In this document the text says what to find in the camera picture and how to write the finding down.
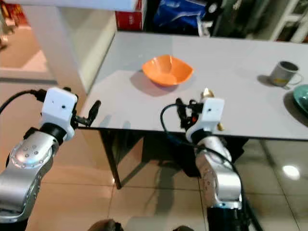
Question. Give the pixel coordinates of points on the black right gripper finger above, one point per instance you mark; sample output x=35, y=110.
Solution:
x=180, y=108

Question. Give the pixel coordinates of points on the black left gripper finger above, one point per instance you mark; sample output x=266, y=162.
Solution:
x=94, y=109

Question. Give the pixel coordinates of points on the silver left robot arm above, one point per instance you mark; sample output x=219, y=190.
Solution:
x=20, y=183

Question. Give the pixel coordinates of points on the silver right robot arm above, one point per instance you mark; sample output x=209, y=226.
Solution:
x=221, y=183

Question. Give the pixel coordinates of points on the orange bowl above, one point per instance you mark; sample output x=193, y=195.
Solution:
x=167, y=71

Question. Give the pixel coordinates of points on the black bag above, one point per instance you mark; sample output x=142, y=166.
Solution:
x=187, y=161

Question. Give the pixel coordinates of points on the black table leg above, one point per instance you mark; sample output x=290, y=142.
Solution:
x=113, y=159

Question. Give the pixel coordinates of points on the white pillar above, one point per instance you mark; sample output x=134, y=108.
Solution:
x=62, y=48

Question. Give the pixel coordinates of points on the blue bag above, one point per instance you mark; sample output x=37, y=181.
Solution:
x=178, y=13

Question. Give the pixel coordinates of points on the red box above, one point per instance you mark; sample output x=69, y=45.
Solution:
x=129, y=20

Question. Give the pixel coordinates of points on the grey mug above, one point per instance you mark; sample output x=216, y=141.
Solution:
x=284, y=74

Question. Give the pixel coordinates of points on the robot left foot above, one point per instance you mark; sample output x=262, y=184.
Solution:
x=107, y=225

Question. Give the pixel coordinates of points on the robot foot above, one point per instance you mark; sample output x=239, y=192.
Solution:
x=107, y=225
x=184, y=228

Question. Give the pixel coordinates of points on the teal plate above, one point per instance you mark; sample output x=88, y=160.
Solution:
x=302, y=99

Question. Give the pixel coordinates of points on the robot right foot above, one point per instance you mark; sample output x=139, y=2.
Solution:
x=184, y=228

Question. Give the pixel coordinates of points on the red printed carton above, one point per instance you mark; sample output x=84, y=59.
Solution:
x=20, y=14

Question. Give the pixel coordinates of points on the white shelf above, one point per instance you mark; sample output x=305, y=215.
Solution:
x=291, y=19

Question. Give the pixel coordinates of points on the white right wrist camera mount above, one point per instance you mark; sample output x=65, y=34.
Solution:
x=211, y=111

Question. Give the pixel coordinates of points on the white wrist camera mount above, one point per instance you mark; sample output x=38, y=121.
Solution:
x=211, y=111
x=60, y=106

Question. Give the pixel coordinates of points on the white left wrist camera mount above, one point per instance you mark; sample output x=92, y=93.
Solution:
x=60, y=106

